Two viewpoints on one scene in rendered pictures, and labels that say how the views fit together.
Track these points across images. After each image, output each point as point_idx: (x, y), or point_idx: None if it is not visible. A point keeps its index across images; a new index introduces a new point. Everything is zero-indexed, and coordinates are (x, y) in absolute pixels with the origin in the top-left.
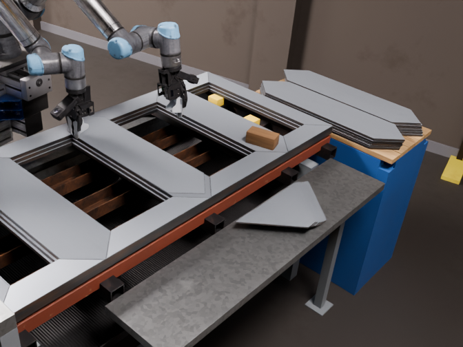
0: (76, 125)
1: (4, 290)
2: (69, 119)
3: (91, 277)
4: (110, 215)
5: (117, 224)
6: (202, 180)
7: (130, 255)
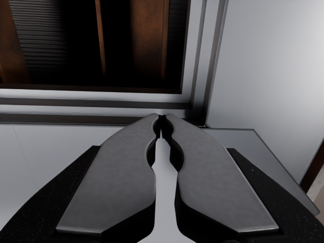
0: (101, 181)
1: None
2: (214, 209)
3: None
4: (81, 60)
5: (47, 50)
6: None
7: None
